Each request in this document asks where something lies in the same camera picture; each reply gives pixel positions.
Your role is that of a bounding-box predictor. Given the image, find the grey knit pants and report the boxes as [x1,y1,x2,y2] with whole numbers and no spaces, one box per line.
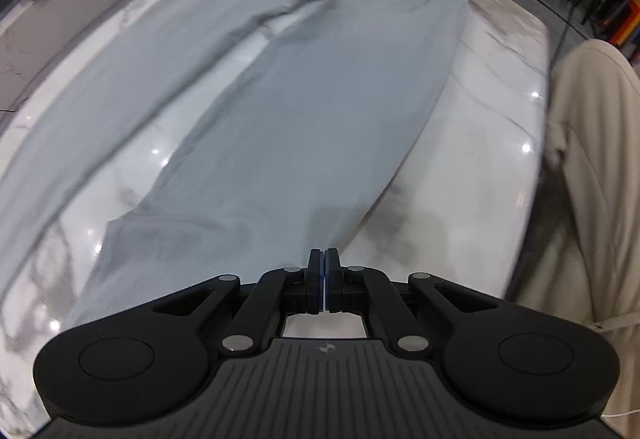
[0,0,471,335]

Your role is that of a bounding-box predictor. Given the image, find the multicoloured object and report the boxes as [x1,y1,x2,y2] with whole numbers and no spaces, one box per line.
[602,0,640,48]

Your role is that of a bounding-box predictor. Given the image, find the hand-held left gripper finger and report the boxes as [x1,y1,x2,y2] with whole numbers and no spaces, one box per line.
[325,247,502,356]
[150,248,326,356]

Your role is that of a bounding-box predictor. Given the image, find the person's cream trousers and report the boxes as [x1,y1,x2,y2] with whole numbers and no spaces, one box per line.
[500,39,640,439]

